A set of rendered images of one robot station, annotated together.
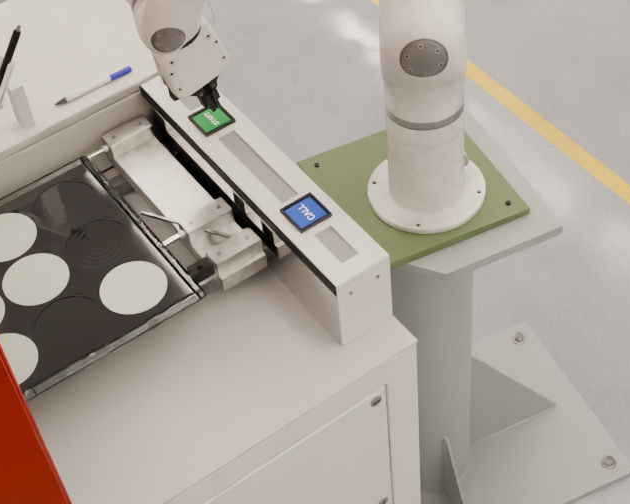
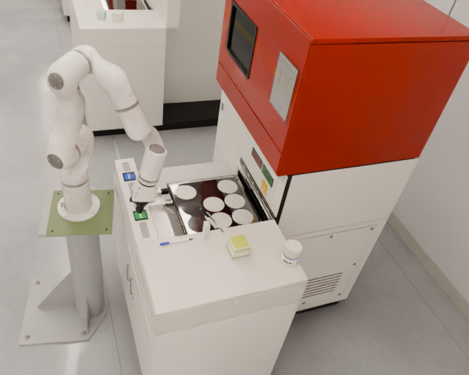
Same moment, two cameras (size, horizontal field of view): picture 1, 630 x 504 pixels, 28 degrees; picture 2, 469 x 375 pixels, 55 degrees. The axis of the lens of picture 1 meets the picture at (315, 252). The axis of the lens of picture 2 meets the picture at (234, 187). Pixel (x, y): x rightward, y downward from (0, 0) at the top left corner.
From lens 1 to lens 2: 286 cm
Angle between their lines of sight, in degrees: 90
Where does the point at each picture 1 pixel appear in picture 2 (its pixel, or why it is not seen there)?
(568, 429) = (40, 297)
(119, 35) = (157, 263)
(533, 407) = (47, 303)
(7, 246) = (220, 216)
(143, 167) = (167, 234)
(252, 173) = not seen: hidden behind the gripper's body
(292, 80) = not seen: outside the picture
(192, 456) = (184, 170)
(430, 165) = not seen: hidden behind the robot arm
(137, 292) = (184, 190)
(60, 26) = (180, 278)
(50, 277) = (209, 202)
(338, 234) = (123, 170)
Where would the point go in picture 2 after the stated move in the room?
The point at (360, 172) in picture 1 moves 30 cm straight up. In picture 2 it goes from (94, 221) to (89, 171)
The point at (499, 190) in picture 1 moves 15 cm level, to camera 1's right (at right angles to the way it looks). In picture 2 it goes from (56, 199) to (26, 192)
